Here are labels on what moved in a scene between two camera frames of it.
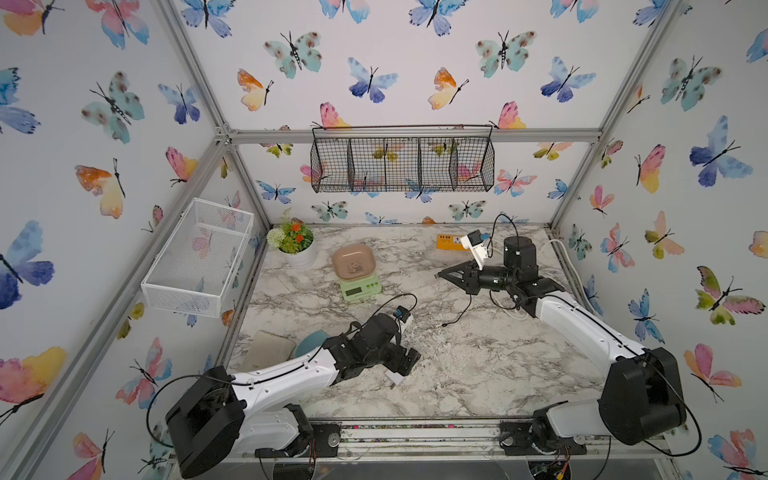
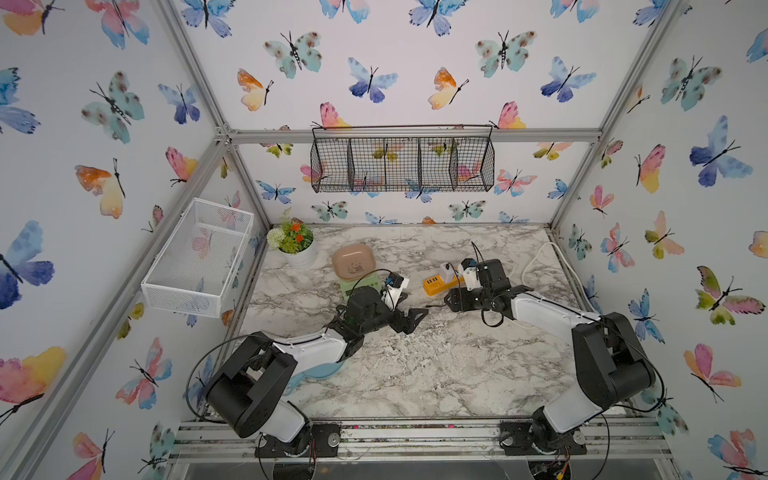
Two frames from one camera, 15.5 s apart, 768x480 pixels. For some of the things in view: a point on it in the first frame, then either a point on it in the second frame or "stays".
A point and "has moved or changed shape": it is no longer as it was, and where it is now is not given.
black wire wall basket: (402, 158) stays
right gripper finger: (467, 280) → (460, 299)
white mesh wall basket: (195, 267) stays
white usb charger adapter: (396, 377) has moved or changed shape
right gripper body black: (495, 279) → (482, 297)
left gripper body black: (386, 353) → (380, 318)
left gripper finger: (409, 361) → (415, 315)
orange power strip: (451, 242) → (435, 285)
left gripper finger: (397, 364) → (407, 327)
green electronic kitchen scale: (356, 290) stays
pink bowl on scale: (354, 261) stays
